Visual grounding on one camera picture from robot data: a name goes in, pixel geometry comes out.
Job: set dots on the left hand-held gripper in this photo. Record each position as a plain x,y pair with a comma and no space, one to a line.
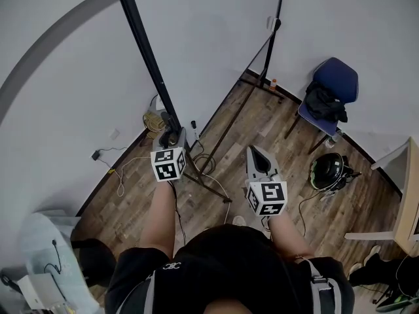
168,165

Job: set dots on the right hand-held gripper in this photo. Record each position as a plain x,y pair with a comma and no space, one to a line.
268,195

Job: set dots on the black metal stand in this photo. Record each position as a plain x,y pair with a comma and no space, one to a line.
140,44

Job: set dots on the person's left forearm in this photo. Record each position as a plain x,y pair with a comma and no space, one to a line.
158,221

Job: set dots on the person's right forearm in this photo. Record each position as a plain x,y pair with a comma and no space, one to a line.
288,237

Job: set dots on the white pen with black cap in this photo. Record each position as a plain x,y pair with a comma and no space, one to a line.
193,124

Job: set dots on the white router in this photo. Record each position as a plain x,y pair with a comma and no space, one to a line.
160,103

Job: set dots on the person's white shoe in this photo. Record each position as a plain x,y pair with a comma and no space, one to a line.
239,221

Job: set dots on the black helmet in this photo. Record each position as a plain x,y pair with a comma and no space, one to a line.
327,172

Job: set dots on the clear plastic bottle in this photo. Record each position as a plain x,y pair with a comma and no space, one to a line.
332,139

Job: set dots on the black charger adapter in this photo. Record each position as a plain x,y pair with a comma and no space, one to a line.
96,155

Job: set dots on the orange bottle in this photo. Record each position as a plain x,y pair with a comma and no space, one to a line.
273,85

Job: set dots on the black bag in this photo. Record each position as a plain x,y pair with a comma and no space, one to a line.
324,103

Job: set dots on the person's black shirt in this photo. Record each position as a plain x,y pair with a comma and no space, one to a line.
229,267

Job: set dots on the blue chair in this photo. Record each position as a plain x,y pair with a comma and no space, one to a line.
337,74

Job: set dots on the black round stool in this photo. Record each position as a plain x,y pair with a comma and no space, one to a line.
98,260

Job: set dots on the wooden desk with white legs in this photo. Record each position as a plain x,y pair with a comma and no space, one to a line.
406,208

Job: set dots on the light teal cloth-covered table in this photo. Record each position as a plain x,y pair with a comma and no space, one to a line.
42,240

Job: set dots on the white flat box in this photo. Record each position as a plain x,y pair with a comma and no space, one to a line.
39,289

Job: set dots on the white wall socket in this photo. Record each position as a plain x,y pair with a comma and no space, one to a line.
114,133

